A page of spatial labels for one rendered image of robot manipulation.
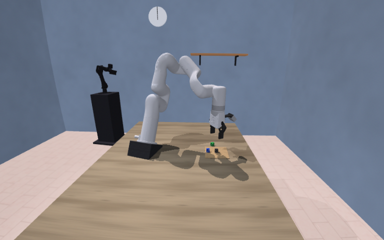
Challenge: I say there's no tan sandy mat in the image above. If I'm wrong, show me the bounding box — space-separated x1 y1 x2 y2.
205 146 230 159

